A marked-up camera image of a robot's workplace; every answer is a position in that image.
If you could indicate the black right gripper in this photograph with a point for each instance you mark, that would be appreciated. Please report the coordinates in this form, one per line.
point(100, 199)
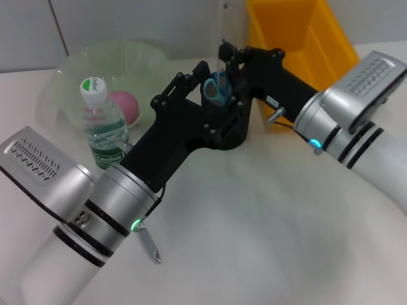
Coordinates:
point(276, 79)

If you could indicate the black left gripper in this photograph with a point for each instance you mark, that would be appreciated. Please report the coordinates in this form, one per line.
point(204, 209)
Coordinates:
point(171, 136)

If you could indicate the blue scissors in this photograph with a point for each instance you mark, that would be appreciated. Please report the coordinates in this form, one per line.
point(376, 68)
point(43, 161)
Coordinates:
point(216, 92)

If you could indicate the transparent plastic ruler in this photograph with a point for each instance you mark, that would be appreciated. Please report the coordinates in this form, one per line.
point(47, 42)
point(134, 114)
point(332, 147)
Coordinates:
point(224, 25)

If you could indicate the pink peach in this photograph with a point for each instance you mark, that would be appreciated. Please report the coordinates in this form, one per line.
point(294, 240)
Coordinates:
point(127, 106)

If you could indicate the clear green-label water bottle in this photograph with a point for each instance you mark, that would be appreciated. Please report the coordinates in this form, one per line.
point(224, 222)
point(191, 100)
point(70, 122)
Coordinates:
point(101, 127)

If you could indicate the grey white pen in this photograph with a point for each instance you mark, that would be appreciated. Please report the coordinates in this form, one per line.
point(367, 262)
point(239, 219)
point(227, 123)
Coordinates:
point(151, 248)

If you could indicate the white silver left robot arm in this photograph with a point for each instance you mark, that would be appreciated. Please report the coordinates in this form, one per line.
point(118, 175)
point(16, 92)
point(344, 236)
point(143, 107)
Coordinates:
point(63, 254)

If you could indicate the black mesh pen holder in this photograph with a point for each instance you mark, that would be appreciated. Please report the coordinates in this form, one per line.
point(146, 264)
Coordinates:
point(235, 141)

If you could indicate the green glass fruit bowl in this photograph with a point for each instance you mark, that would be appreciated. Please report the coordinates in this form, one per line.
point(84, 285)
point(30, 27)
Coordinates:
point(127, 63)

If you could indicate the yellow plastic bin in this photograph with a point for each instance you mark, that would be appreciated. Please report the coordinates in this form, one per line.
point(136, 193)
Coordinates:
point(305, 31)

